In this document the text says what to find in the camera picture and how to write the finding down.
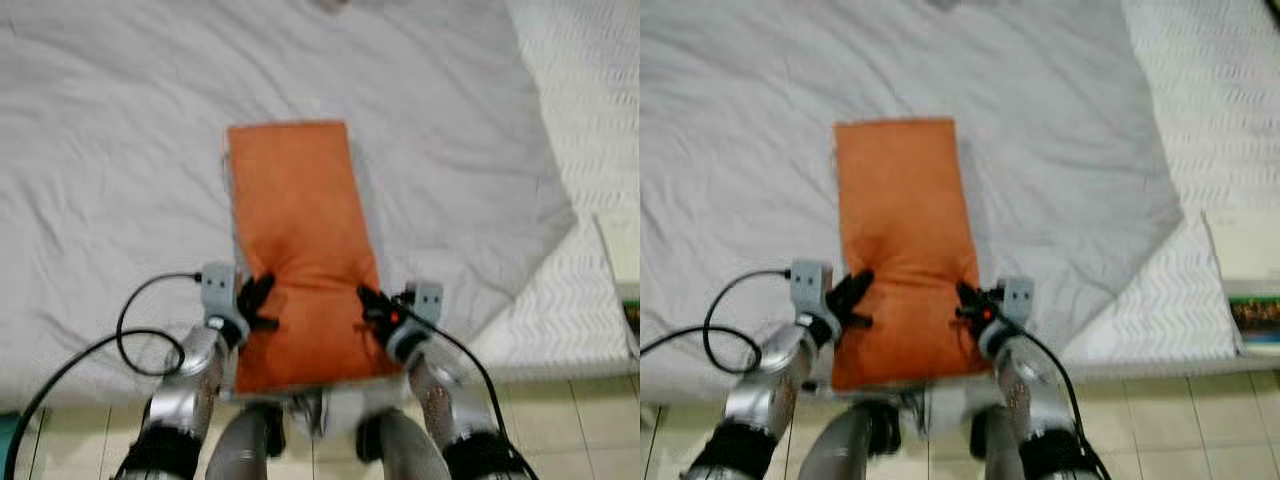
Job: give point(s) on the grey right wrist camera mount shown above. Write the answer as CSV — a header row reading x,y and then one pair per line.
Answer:
x,y
426,305
1018,300

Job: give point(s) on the white picture book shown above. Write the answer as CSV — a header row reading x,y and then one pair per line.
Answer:
x,y
622,255
1245,250

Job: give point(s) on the orange pillow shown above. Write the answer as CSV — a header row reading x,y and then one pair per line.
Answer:
x,y
300,230
905,230

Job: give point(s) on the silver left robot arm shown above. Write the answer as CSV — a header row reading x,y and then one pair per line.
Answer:
x,y
190,380
770,380

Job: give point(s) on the grey blanket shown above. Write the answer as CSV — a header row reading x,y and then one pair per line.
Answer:
x,y
740,150
120,150

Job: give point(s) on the silver robot leg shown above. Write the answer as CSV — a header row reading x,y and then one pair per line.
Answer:
x,y
840,450
405,450
240,450
1000,450

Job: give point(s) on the teal object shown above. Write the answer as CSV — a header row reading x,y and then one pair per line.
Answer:
x,y
8,445

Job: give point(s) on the white patterned mattress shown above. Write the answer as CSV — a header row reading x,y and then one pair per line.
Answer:
x,y
590,100
1220,100

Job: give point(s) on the silver robot left leg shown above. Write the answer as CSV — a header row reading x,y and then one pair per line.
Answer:
x,y
840,450
240,450

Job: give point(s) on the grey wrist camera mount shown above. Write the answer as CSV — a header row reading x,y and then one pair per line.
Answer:
x,y
426,305
1018,300
218,290
810,288

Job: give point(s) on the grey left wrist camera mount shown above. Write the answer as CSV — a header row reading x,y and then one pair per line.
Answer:
x,y
218,290
810,288

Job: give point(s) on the silver robot right leg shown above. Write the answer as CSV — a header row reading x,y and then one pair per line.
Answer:
x,y
1000,450
405,450

